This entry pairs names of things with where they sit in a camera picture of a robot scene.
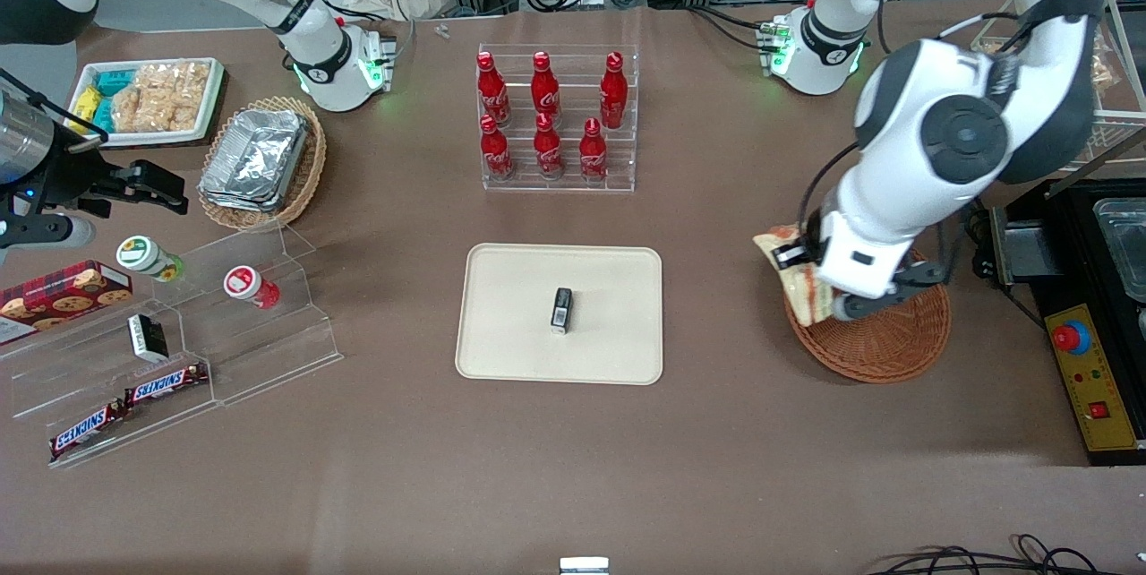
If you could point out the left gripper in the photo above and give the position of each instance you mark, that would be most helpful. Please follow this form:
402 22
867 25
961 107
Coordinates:
813 233

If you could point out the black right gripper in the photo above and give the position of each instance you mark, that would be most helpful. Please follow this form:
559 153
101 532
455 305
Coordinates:
64 174

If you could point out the triangle sandwich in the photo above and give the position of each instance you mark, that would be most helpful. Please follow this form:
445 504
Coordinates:
806 297

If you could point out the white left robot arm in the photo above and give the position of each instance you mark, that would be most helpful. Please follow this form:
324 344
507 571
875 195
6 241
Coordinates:
904 190

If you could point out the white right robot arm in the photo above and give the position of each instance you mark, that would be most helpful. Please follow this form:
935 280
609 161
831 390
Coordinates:
313 64

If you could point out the white rectangular snack tray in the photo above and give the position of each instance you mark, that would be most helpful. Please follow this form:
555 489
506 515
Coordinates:
143 138

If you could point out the aluminium foil tray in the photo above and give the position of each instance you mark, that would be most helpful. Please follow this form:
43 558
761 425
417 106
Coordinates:
255 158

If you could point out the brown wicker basket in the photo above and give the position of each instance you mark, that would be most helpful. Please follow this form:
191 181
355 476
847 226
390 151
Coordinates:
895 347

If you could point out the light wicker basket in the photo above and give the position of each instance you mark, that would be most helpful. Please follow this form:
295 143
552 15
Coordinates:
309 172

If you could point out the beige plastic tray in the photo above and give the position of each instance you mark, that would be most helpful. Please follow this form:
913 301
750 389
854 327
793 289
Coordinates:
510 333

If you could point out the green lid cup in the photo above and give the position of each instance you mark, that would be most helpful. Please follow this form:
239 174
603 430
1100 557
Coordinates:
143 254

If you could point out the rice cracker bag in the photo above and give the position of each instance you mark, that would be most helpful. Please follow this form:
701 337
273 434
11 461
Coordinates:
161 96

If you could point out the teal snack packet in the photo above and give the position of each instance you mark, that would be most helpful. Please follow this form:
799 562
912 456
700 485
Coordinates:
114 81
101 114

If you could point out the yellow snack packet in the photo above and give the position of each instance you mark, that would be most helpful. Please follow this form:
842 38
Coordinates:
85 102

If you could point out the red lid cup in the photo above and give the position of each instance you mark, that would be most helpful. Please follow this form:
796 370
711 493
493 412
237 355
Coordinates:
246 284

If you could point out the red cookie box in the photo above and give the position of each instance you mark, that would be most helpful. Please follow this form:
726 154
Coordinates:
63 297

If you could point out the black and white small box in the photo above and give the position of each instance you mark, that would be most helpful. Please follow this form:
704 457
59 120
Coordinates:
148 338

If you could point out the snickers chocolate bar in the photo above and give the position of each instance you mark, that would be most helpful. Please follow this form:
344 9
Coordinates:
166 384
85 430

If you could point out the clear acrylic step display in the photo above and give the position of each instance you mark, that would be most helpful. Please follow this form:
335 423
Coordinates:
269 351

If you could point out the red cola bottle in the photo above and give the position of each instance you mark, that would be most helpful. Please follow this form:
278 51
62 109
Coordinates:
545 91
593 156
548 152
613 96
495 154
491 91

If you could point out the small black box with label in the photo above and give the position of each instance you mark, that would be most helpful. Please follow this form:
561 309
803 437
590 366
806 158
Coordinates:
561 311

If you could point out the clear acrylic bottle rack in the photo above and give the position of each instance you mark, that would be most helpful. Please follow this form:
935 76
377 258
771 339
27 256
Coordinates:
560 185

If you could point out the black control box yellow panel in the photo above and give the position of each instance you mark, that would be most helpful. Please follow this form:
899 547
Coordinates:
1074 288

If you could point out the red emergency stop button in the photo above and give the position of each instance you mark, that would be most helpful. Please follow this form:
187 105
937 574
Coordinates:
1070 338

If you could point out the steel pan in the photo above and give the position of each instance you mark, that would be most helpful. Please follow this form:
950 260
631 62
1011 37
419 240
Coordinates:
1124 253

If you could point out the tan snack bag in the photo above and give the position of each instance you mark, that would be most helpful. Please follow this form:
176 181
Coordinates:
1104 75
1101 42

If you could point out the small white block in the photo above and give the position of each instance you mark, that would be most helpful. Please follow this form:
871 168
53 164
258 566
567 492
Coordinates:
584 566

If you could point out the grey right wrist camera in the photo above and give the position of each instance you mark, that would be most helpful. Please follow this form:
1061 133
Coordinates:
45 232

